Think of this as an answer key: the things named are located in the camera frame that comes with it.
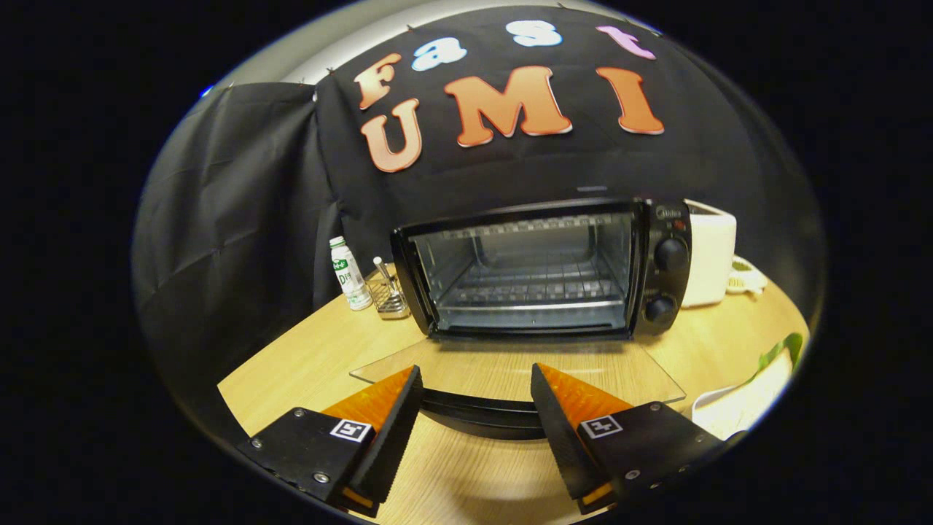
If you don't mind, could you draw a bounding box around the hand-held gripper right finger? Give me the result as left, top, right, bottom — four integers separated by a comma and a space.
530, 362, 748, 516

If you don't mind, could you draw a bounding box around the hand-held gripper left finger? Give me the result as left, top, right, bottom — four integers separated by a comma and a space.
237, 365, 424, 518

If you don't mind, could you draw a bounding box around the black toaster oven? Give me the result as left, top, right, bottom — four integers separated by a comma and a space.
350, 197, 692, 441

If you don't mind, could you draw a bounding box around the lettuce sandwich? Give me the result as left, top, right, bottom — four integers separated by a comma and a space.
743, 332, 805, 409

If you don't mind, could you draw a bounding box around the white pop-up toaster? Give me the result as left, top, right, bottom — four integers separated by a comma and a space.
682, 199, 738, 308

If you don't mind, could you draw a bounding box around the white plate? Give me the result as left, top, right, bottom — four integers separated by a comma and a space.
690, 385, 773, 441

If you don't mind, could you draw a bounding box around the white bottle green label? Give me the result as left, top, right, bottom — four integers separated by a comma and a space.
329, 236, 373, 312

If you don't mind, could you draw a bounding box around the white tipped utensil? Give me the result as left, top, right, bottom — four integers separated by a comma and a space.
373, 256, 399, 296

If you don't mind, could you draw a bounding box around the metal wire holder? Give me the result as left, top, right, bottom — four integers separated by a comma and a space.
364, 266, 410, 321

